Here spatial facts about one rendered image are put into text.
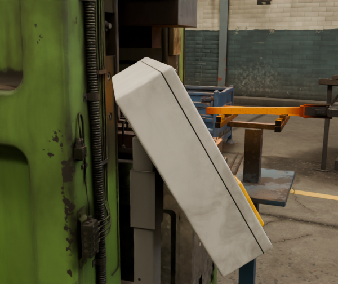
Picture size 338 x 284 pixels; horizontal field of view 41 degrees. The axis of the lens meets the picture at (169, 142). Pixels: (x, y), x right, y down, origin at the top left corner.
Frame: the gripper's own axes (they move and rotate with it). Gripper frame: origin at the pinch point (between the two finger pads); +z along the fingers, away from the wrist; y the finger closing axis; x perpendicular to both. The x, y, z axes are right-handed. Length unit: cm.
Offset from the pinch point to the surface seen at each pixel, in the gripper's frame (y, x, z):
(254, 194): -4.4, -30.4, 18.8
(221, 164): -104, 7, 4
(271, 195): -2.6, -30.5, 13.2
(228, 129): 376, -80, 125
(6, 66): -77, 18, 61
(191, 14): -35, 30, 32
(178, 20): -48, 28, 31
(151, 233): -95, -8, 18
